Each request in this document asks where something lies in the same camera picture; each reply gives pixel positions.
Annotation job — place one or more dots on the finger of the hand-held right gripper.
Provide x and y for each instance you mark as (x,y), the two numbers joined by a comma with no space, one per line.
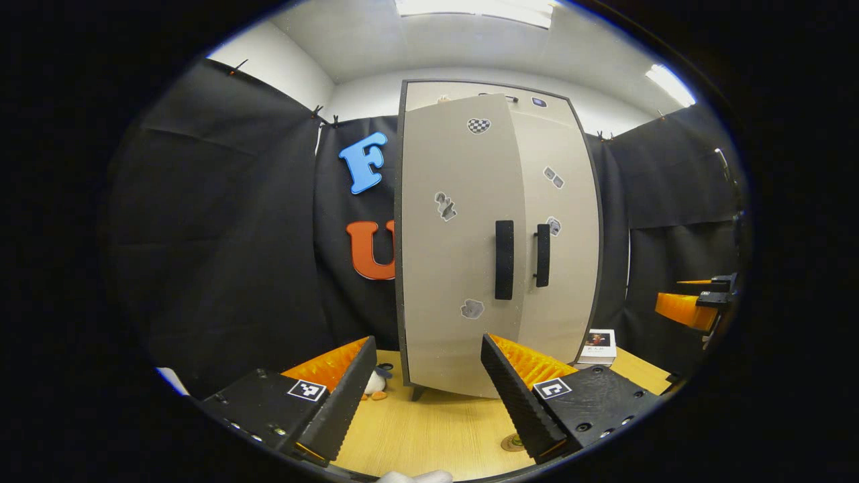
(681,310)
(726,284)

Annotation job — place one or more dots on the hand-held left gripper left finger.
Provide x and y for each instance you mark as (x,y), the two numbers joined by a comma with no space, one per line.
(335,402)

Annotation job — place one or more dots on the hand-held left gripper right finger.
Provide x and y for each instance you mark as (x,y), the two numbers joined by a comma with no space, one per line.
(517,396)

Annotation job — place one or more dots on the round brown coaster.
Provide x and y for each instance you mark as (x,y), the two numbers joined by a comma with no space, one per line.
(507,445)

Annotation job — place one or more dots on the light grey cabinet door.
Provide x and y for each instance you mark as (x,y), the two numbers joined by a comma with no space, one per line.
(570,268)
(449,268)

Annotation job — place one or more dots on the grey cabinet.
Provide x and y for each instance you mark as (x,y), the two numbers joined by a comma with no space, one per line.
(402,235)

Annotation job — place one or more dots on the white plush toy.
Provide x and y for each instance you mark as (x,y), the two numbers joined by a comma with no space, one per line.
(376,384)

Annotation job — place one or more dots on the white book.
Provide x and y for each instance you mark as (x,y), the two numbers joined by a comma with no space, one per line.
(597,345)

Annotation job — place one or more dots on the black backdrop cloth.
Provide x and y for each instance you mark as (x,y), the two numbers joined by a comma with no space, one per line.
(215,235)

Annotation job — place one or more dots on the small ceiling light panel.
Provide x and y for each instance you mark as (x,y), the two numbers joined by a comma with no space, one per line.
(671,84)

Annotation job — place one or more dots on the large ceiling light panel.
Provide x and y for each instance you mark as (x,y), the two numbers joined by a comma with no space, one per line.
(470,10)

